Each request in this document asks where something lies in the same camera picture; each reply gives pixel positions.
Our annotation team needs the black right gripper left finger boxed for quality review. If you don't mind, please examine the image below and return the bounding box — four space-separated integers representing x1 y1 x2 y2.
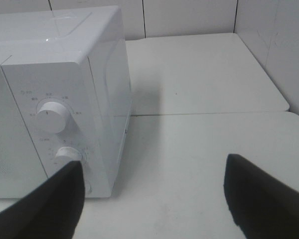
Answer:
0 161 85 239

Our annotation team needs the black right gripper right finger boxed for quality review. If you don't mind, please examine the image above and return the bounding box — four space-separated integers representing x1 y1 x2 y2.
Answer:
223 154 299 239

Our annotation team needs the white round door-release button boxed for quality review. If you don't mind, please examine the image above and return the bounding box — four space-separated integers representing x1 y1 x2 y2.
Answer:
85 180 92 198

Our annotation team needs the white microwave door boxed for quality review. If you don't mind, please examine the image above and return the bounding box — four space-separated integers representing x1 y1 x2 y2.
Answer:
0 68 47 198

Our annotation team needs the white microwave knob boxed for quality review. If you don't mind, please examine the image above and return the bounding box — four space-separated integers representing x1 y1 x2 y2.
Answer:
35 102 71 133
55 146 83 165

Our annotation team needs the white microwave oven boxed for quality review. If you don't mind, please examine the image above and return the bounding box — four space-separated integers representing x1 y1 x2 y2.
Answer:
0 6 132 198

